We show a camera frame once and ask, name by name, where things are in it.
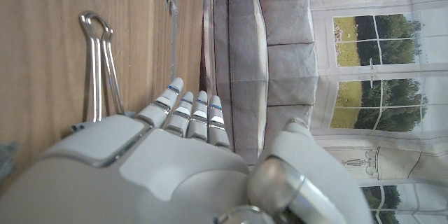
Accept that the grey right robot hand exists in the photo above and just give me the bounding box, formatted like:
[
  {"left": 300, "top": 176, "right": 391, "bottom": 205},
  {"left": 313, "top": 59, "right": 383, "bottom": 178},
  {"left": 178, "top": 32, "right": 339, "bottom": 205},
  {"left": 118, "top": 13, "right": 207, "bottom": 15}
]
[{"left": 0, "top": 76, "right": 375, "bottom": 224}]

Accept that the black binder clip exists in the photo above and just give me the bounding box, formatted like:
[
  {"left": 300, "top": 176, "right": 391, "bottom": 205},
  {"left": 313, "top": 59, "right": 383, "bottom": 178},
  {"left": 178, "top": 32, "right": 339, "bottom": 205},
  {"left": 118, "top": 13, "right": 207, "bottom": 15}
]
[{"left": 61, "top": 10, "right": 136, "bottom": 137}]

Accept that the grey tape outline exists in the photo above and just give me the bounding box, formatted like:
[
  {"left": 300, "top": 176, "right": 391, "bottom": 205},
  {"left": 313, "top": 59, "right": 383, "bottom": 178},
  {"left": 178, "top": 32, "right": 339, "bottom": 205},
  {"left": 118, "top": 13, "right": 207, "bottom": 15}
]
[{"left": 164, "top": 0, "right": 180, "bottom": 82}]

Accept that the printed living room backdrop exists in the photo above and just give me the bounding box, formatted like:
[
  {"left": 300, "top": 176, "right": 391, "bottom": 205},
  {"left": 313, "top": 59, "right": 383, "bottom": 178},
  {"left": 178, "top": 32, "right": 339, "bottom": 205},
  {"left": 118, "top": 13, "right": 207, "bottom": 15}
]
[{"left": 199, "top": 0, "right": 448, "bottom": 224}]

